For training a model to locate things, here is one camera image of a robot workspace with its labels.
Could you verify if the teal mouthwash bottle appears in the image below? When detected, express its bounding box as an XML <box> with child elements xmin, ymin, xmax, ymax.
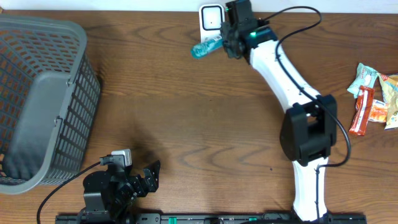
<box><xmin>190</xmin><ymin>35</ymin><xmax>223</xmax><ymax>59</ymax></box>

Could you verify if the pale wet wipes pack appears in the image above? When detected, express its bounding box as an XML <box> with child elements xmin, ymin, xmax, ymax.
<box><xmin>347</xmin><ymin>63</ymin><xmax>378</xmax><ymax>98</ymax></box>

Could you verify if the orange snack bar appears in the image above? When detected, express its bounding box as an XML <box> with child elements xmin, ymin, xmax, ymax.
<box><xmin>349</xmin><ymin>86</ymin><xmax>375</xmax><ymax>136</ymax></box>

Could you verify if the yellow snack bag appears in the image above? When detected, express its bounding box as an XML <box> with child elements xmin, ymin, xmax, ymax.
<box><xmin>378</xmin><ymin>73</ymin><xmax>398</xmax><ymax>129</ymax></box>

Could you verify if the small orange tissue pack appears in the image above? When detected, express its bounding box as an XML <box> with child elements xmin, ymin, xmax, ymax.
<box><xmin>369</xmin><ymin>100</ymin><xmax>388</xmax><ymax>123</ymax></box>

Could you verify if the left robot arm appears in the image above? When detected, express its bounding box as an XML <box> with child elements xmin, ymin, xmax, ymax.
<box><xmin>76</xmin><ymin>155</ymin><xmax>160</xmax><ymax>223</ymax></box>

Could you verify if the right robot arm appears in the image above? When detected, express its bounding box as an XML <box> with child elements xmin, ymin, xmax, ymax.
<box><xmin>221</xmin><ymin>1</ymin><xmax>336</xmax><ymax>223</ymax></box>

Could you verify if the white barcode scanner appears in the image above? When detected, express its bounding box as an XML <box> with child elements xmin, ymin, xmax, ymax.
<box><xmin>198</xmin><ymin>4</ymin><xmax>225</xmax><ymax>42</ymax></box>

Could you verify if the grey plastic basket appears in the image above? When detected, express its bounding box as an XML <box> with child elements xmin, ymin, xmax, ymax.
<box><xmin>1</xmin><ymin>14</ymin><xmax>101</xmax><ymax>195</ymax></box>

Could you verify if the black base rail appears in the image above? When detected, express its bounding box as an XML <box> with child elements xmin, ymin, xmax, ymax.
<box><xmin>55</xmin><ymin>212</ymin><xmax>368</xmax><ymax>224</ymax></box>

